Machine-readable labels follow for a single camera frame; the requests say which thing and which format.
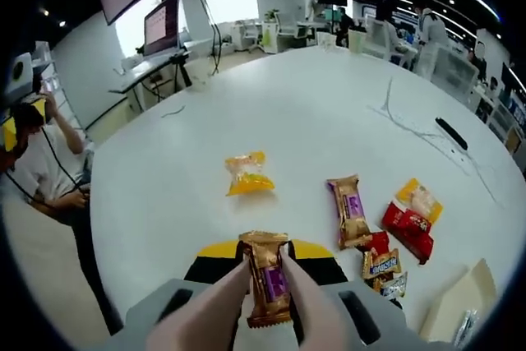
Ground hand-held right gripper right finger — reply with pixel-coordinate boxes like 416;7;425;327
287;239;408;348

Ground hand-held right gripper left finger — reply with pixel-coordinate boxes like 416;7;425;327
122;239;247;351

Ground orange blue-label food candy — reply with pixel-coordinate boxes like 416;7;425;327
361;247;402;284
371;271;409;299

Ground pink food tongs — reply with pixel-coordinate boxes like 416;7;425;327
145;250;344;351

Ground cream hexagonal food container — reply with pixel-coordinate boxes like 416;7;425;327
418;258;498;346

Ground shiny foil food packet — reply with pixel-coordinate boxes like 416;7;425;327
454;308;480;348

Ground brown purple-label food bar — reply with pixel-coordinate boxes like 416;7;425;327
238;230;293;330
326;173;373;250

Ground yellow pastry food packet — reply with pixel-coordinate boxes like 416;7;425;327
394;178;445;223
224;150;276;198

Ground laptop stand table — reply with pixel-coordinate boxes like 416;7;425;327
107;53;194;116

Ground person wearing headset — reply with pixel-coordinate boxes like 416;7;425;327
0;192;118;346

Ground open laptop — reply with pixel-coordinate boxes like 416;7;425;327
137;0;194;59

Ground black marker pen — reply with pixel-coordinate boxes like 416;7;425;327
434;117;469;151

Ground white mesh cabinet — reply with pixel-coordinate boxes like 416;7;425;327
429;46;480;95

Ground white office chair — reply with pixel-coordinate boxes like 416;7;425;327
277;12;299;50

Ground white lidded cup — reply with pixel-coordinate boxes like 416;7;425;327
348;29;367;54

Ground small white bag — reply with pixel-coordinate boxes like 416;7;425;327
318;31;336;52

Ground small grey cable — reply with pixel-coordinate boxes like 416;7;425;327
159;104;187;118

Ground black hanging cable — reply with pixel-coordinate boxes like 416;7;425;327
196;0;225;77

